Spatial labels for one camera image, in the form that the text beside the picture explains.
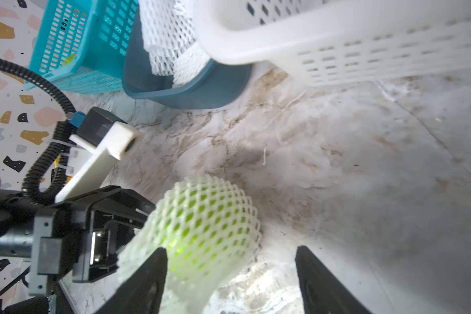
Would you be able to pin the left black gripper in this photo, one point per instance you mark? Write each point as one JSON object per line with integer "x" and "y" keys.
{"x": 82, "y": 235}

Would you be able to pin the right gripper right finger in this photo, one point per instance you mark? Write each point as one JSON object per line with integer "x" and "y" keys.
{"x": 321, "y": 291}

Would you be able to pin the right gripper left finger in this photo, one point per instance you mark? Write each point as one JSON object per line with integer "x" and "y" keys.
{"x": 142, "y": 292}

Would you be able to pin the green custard apple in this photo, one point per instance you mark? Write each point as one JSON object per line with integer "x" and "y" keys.
{"x": 204, "y": 225}

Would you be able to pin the pile of white foam nets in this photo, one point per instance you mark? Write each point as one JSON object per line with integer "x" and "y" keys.
{"x": 169, "y": 38}

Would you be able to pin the teal plastic basket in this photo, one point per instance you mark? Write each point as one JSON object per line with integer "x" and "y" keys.
{"x": 81, "y": 46}

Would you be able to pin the dark teal small bin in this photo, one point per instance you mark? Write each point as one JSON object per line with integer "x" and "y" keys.
{"x": 215, "y": 86}

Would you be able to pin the white plastic basket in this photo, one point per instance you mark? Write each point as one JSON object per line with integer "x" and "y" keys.
{"x": 324, "y": 43}

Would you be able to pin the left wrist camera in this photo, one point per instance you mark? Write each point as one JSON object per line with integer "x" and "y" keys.
{"x": 101, "y": 141}

